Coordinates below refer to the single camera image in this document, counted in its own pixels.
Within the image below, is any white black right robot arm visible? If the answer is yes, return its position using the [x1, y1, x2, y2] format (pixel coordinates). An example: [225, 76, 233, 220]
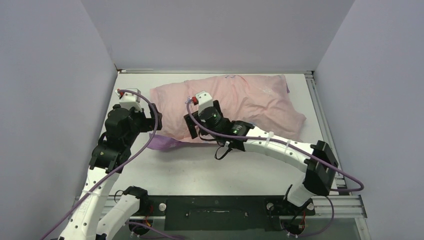
[184, 100, 338, 214]

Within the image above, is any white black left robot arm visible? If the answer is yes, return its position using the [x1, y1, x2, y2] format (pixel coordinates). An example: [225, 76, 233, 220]
[58, 101, 162, 240]

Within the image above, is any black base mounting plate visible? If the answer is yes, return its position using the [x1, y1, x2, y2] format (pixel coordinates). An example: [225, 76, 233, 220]
[132, 195, 316, 231]

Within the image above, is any purple pink printed pillowcase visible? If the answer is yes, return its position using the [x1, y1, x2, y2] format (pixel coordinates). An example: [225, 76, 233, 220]
[148, 74, 306, 151]

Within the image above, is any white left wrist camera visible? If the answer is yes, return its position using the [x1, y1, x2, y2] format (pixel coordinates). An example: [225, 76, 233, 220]
[114, 89, 142, 112]

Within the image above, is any metal rail at back wall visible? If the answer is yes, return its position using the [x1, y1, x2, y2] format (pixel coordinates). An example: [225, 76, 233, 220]
[117, 68, 314, 75]

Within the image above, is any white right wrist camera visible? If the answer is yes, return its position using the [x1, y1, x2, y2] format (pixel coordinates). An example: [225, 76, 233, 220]
[194, 91, 213, 107]

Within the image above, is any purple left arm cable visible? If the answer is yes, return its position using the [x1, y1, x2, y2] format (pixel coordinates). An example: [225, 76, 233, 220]
[39, 88, 186, 240]

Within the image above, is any aluminium frame rail right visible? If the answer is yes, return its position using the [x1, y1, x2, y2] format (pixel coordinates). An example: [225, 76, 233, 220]
[304, 71, 367, 219]

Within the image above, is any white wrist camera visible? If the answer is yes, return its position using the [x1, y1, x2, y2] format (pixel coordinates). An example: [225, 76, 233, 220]
[194, 91, 213, 107]
[114, 89, 142, 112]

